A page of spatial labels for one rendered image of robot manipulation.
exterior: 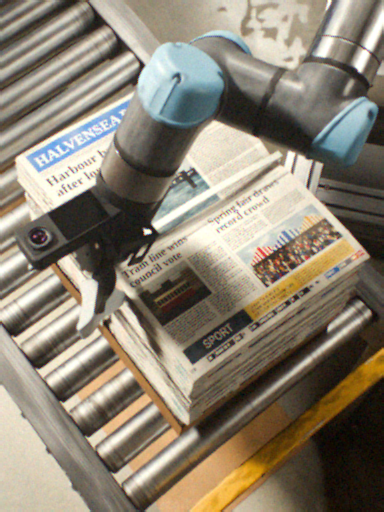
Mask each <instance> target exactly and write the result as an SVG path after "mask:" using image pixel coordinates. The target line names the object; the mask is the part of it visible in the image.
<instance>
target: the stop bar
mask: <svg viewBox="0 0 384 512"><path fill-rule="evenodd" d="M381 377H384V348H382V349H381V350H380V351H379V352H378V353H375V354H374V355H373V356H372V357H371V358H369V359H368V360H367V361H366V362H363V364H362V365H361V366H360V367H359V368H357V369H356V370H355V371H354V372H352V373H350V374H349V375H348V376H347V377H345V378H344V379H343V381H342V382H341V383H338V384H337V385H336V386H335V387H334V388H332V389H331V390H330V391H329V392H326V393H325V394H324V395H323V396H322V398H320V399H319V400H318V401H317V402H316V403H314V404H313V405H311V406H310V407H308V408H307V409H306V410H305V411H304V413H302V414H301V415H300V416H299V417H298V418H295V419H294V420H293V421H292V422H290V423H289V424H288V425H287V426H286V428H284V429H283V430H282V431H280V432H279V433H277V434H276V435H275V436H274V437H272V438H271V439H270V441H269V442H268V443H266V444H264V445H263V446H262V447H261V448H259V449H258V450H257V451H256V453H255V452H254V454H253V455H252V456H251V457H250V458H247V459H246V460H245V461H244V462H243V463H241V465H240V466H239V467H238V468H237V469H235V470H234V471H232V472H231V473H229V474H228V476H227V477H226V478H225V479H223V480H222V481H221V482H220V483H219V485H217V484H216V486H215V487H214V488H213V489H211V490H210V491H209V492H208V493H207V495H205V496H203V497H202V498H201V499H200V500H198V501H197V502H196V504H195V505H193V506H192V507H191V508H189V509H188V510H186V512H223V511H224V509H225V508H227V507H228V506H229V505H231V504H232V503H234V502H235V500H236V499H237V498H238V497H240V496H241V495H242V494H243V493H245V492H247V490H248V489H249V488H250V487H251V486H253V485H254V484H255V483H256V482H257V480H260V479H261V478H262V477H263V476H264V475H266V474H267V473H268V472H269V471H270V469H271V468H273V467H275V466H276V465H277V464H278V463H280V462H281V461H282V460H283V458H284V457H286V456H287V455H288V454H289V453H291V452H293V451H294V450H295V449H296V448H297V447H299V445H300V444H301V443H302V442H303V441H306V440H307V439H308V438H309V437H310V436H312V435H313V434H314V432H315V431H316V430H318V429H320V428H321V427H322V426H323V425H325V424H326V423H327V422H328V421H329V420H331V419H332V417H333V416H335V415H336V414H338V413H339V412H340V411H341V410H342V409H344V408H345V407H346V406H348V405H349V404H351V402H352V401H353V400H354V399H355V398H357V397H358V396H359V395H361V394H362V393H364V392H365V391H366V390H367V389H372V388H374V387H375V384H374V383H375V382H377V381H378V380H379V379H380V378H381Z"/></svg>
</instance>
